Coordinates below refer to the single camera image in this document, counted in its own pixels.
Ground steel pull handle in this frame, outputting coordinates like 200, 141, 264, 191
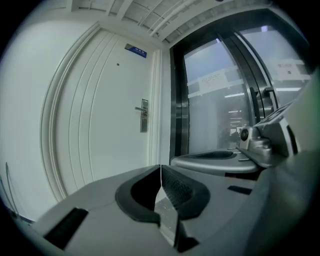
246, 86, 263, 126
262, 86, 278, 118

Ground dark door lock plate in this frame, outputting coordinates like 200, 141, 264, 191
139, 98, 149, 133

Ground frosted glass door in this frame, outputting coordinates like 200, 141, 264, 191
239, 24, 312, 113
183, 37, 253, 156

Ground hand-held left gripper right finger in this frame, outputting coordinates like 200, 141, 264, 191
160, 164, 265, 256

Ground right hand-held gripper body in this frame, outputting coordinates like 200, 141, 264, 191
236, 100, 301, 169

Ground white ceiling pipe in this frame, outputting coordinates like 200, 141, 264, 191
146, 0, 201, 38

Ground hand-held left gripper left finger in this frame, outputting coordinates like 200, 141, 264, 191
31, 164, 176, 256

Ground white paper notice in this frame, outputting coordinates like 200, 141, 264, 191
197, 69, 229, 94

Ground black metal door frame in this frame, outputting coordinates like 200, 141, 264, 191
169, 8, 312, 163

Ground red-printed paper notice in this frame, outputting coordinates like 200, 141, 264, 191
276, 62, 302, 81

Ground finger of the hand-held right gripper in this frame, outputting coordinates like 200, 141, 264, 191
179, 149, 241, 160
170, 153, 259, 177

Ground blue door sign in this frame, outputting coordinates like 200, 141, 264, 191
124, 43, 148, 59

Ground thin metal rod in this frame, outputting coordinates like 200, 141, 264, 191
5, 161, 20, 217

